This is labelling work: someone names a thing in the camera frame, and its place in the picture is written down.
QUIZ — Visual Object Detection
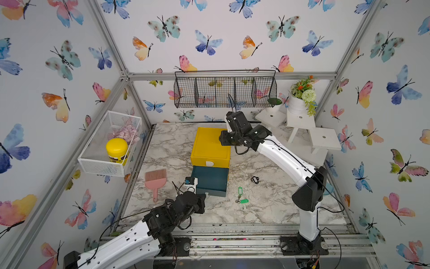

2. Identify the yellow plastic drawer cabinet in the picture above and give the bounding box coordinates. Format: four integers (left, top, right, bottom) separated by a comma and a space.
190, 127, 231, 168

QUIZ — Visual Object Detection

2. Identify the teal drawer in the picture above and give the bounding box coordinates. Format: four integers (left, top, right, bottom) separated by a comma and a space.
191, 166, 229, 197

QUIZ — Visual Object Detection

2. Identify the green tag key bunch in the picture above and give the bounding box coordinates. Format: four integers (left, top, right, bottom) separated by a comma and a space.
235, 187, 249, 204

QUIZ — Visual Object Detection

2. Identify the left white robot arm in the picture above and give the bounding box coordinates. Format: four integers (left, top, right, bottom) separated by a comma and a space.
63, 191, 206, 269

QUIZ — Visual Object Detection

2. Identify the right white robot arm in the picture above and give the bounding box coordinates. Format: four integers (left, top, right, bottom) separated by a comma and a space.
219, 111, 329, 256

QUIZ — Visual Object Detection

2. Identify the small white pot green plant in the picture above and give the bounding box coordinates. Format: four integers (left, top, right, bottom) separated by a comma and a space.
266, 98, 283, 114

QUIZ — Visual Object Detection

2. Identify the white pot with flowers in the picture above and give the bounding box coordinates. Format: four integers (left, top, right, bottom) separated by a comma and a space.
288, 75, 318, 117

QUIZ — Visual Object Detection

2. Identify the white tiered step shelf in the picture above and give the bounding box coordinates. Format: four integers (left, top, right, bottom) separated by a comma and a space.
255, 109, 341, 167

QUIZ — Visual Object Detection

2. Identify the yellow lidded jar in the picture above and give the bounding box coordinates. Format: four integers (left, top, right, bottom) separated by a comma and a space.
106, 138, 128, 166

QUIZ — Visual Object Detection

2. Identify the pink flower bunch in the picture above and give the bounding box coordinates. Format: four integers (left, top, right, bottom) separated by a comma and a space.
113, 124, 140, 145

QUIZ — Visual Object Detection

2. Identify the teal paddle board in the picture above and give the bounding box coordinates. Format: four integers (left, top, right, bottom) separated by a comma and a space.
323, 183, 334, 196

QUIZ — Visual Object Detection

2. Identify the black wire wall basket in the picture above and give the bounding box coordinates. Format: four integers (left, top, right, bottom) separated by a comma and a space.
169, 69, 278, 110

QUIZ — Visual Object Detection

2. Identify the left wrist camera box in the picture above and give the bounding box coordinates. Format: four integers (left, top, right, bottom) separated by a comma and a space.
184, 177, 198, 194

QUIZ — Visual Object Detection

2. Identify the white mesh wall basket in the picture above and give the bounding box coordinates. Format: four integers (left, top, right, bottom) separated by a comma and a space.
78, 111, 142, 177

